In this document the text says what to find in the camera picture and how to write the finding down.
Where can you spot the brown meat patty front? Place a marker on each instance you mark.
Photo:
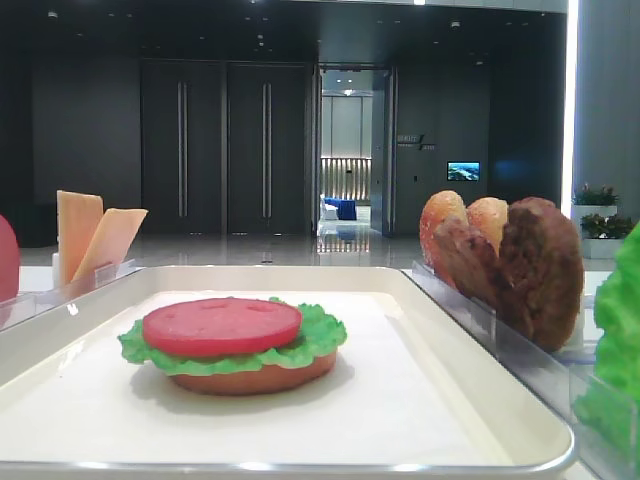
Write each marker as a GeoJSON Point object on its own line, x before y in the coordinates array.
{"type": "Point", "coordinates": [470, 260]}

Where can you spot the brown meat patty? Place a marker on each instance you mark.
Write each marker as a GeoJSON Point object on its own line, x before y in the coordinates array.
{"type": "Point", "coordinates": [470, 260]}
{"type": "Point", "coordinates": [541, 266]}

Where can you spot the green lettuce leaf on bun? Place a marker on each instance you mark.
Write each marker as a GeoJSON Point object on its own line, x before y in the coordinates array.
{"type": "Point", "coordinates": [320, 334]}

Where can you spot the red tomato slice on bun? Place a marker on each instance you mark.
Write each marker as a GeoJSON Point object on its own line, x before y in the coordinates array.
{"type": "Point", "coordinates": [221, 326]}

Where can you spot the orange cheese slice leaning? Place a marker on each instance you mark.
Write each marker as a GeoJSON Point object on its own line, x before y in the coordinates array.
{"type": "Point", "coordinates": [111, 240]}

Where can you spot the brown meat patty rear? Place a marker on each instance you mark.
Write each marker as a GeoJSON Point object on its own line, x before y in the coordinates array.
{"type": "Point", "coordinates": [541, 266]}

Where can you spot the orange cheese slice upright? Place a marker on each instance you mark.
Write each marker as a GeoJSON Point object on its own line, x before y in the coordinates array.
{"type": "Point", "coordinates": [78, 216]}

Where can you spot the red tomato slice in holder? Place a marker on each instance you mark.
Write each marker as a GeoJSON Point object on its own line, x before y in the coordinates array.
{"type": "Point", "coordinates": [9, 261]}

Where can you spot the green lettuce in holder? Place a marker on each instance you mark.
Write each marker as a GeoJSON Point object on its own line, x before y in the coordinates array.
{"type": "Point", "coordinates": [615, 350]}

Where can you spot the blue sofa in hallway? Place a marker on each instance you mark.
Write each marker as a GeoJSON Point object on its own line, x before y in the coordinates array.
{"type": "Point", "coordinates": [346, 208]}

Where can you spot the sesame bun top far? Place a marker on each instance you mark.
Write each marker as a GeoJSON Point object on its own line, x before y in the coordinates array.
{"type": "Point", "coordinates": [436, 209]}

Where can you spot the sesame bun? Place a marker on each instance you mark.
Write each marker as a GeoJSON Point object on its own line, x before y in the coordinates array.
{"type": "Point", "coordinates": [436, 209]}
{"type": "Point", "coordinates": [489, 215]}

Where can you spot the dark right double door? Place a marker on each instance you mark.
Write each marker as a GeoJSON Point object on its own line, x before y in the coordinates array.
{"type": "Point", "coordinates": [266, 128]}

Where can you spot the dark double door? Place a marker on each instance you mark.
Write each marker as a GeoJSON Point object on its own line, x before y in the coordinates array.
{"type": "Point", "coordinates": [181, 146]}
{"type": "Point", "coordinates": [266, 128]}

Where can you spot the bottom bun slice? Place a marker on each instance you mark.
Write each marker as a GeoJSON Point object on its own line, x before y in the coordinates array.
{"type": "Point", "coordinates": [265, 380]}

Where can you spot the sesame bun top near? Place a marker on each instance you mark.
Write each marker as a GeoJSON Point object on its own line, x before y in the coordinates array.
{"type": "Point", "coordinates": [489, 215]}

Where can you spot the white serving tray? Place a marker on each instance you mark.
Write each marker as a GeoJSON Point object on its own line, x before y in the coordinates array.
{"type": "Point", "coordinates": [412, 395]}

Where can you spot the dark left double door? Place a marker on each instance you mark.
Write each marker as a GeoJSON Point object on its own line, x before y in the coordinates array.
{"type": "Point", "coordinates": [181, 146]}

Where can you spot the upper white flower planter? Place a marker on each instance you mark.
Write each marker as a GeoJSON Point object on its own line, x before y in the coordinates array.
{"type": "Point", "coordinates": [602, 201]}

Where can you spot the white flower planter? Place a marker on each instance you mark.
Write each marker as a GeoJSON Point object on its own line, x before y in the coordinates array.
{"type": "Point", "coordinates": [604, 235]}
{"type": "Point", "coordinates": [602, 201]}

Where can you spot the lower white flower planter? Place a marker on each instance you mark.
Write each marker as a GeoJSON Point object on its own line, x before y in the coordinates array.
{"type": "Point", "coordinates": [604, 235]}

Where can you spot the small wall screen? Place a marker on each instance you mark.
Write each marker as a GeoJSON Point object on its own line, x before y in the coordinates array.
{"type": "Point", "coordinates": [463, 171]}

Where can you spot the clear left dispenser rail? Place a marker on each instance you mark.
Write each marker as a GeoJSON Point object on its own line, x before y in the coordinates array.
{"type": "Point", "coordinates": [30, 304]}

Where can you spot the clear dispenser rail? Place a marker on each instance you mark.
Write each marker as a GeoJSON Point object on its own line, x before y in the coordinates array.
{"type": "Point", "coordinates": [30, 304]}
{"type": "Point", "coordinates": [558, 379]}

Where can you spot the clear right dispenser rail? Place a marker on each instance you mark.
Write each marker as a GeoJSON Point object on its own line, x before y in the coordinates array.
{"type": "Point", "coordinates": [558, 379]}

